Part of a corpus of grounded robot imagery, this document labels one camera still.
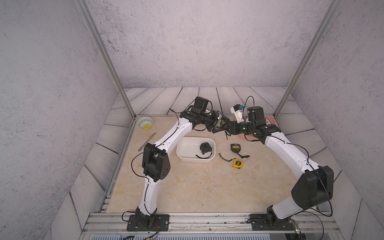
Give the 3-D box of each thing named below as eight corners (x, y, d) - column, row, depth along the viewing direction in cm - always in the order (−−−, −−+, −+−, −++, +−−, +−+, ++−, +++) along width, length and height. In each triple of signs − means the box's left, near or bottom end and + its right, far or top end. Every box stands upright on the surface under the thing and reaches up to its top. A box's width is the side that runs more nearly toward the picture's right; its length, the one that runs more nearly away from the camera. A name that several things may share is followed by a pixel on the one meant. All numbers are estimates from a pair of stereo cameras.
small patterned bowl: (136, 131, 114) (134, 127, 111) (140, 120, 121) (138, 116, 118) (152, 131, 114) (150, 127, 111) (155, 120, 121) (153, 116, 118)
